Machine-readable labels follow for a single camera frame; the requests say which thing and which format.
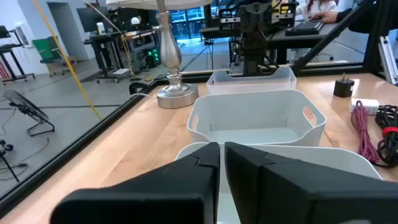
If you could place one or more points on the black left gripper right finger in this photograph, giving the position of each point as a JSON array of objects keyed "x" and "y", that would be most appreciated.
[{"x": 295, "y": 196}]

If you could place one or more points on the grey plastic bin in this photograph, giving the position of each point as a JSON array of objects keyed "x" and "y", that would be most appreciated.
[
  {"x": 255, "y": 109},
  {"x": 326, "y": 158}
]

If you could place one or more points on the person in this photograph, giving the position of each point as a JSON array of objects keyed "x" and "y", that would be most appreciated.
[{"x": 320, "y": 6}]

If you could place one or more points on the black wall charger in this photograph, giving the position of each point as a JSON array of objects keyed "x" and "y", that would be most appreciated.
[{"x": 343, "y": 88}]

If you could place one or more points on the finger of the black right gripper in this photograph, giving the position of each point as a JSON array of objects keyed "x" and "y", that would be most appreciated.
[
  {"x": 263, "y": 14},
  {"x": 247, "y": 14}
]

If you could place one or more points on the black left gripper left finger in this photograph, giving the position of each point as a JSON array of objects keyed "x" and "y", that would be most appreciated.
[{"x": 174, "y": 186}]

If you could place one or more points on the black rolling cart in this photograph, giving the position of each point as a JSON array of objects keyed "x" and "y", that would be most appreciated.
[{"x": 7, "y": 47}]

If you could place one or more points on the clear plastic bin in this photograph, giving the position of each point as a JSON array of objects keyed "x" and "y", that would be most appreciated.
[{"x": 248, "y": 83}]

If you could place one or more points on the white wall charger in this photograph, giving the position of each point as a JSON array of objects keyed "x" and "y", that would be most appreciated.
[{"x": 367, "y": 105}]

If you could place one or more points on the black monitor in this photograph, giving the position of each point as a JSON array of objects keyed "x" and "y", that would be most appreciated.
[{"x": 90, "y": 18}]

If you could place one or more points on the green chair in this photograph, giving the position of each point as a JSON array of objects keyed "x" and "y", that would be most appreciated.
[{"x": 46, "y": 49}]

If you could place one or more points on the person's hand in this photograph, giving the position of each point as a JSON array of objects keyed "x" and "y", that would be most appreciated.
[{"x": 326, "y": 17}]

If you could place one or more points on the black tripod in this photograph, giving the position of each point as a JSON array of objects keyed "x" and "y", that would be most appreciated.
[{"x": 6, "y": 146}]

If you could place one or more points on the cardboard box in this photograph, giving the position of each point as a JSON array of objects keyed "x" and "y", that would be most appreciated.
[{"x": 66, "y": 63}]

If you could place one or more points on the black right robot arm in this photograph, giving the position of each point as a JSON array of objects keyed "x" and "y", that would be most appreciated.
[{"x": 253, "y": 53}]

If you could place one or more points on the silver angle brace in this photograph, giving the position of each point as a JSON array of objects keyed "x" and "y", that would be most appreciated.
[{"x": 387, "y": 59}]

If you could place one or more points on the computer with green lights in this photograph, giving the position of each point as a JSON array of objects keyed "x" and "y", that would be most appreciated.
[{"x": 150, "y": 57}]

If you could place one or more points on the black workbench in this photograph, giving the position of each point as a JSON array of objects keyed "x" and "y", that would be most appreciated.
[{"x": 102, "y": 39}]

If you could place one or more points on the silver lamp with white shade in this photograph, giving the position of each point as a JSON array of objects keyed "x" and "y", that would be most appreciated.
[{"x": 170, "y": 53}]

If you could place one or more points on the black keyboard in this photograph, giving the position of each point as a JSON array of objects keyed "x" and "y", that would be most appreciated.
[{"x": 304, "y": 28}]

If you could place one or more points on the black desk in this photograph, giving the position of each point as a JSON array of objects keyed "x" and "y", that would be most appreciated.
[{"x": 298, "y": 40}]

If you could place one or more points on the black floor fan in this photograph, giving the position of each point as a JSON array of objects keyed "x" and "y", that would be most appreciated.
[{"x": 26, "y": 107}]

